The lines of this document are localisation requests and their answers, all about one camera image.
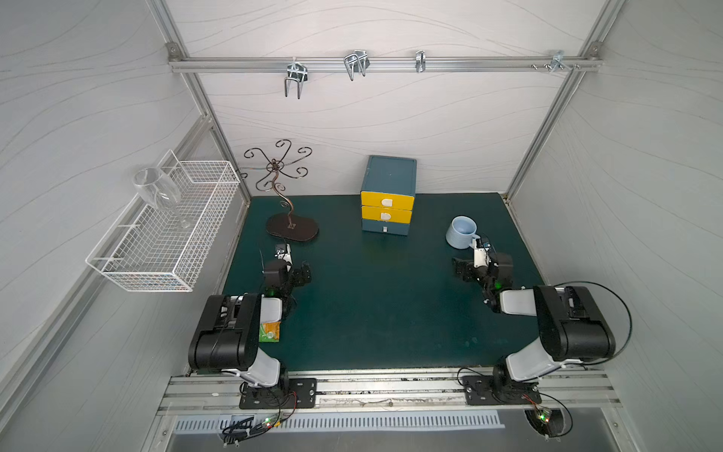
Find teal drawer cabinet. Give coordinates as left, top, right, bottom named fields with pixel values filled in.
left=360, top=156, right=417, bottom=237

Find metal bracket hook right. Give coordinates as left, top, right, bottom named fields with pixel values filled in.
left=530, top=51, right=581, bottom=73

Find aluminium crossbar rail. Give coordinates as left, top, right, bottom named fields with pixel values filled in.
left=169, top=56, right=604, bottom=73

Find green red snack packet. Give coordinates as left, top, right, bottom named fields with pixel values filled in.
left=259, top=321, right=282, bottom=343

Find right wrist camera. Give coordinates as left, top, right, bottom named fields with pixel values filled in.
left=471, top=237, right=491, bottom=269

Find light blue mug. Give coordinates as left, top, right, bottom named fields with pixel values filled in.
left=445, top=216, right=480, bottom=250

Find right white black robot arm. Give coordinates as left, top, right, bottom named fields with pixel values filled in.
left=452, top=250, right=617, bottom=401

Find green mat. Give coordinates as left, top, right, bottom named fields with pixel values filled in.
left=222, top=192, right=546, bottom=372

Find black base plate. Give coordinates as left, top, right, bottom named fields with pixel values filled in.
left=461, top=375, right=541, bottom=406
left=238, top=378, right=317, bottom=410

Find white vent strip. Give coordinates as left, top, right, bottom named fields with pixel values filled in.
left=173, top=410, right=505, bottom=435

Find small metal clip hook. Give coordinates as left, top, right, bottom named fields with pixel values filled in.
left=415, top=50, right=427, bottom=73

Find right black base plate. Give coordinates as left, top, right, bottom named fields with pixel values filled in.
left=461, top=375, right=541, bottom=406

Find aluminium front rail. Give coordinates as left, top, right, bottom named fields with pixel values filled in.
left=157, top=367, right=622, bottom=415

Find white wire basket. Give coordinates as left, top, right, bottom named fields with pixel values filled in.
left=86, top=150, right=240, bottom=292

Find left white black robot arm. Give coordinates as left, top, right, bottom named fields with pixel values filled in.
left=188, top=259, right=312, bottom=393

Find right controller board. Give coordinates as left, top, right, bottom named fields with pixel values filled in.
left=523, top=394, right=574, bottom=439

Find metal wire hook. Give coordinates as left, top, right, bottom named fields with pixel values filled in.
left=343, top=50, right=370, bottom=81

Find metal double hook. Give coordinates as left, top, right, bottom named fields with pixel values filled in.
left=284, top=62, right=309, bottom=99

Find brown metal jewelry stand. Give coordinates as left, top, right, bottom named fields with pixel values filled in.
left=241, top=139, right=319, bottom=243

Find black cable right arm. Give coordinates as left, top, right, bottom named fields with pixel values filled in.
left=552, top=281, right=634, bottom=367

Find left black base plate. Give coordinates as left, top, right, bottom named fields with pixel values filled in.
left=238, top=378, right=317, bottom=410

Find clear glass cup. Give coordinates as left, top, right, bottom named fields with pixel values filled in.
left=132, top=167, right=191, bottom=229

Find left controller board wires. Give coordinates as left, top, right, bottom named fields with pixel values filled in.
left=219, top=389, right=299, bottom=447

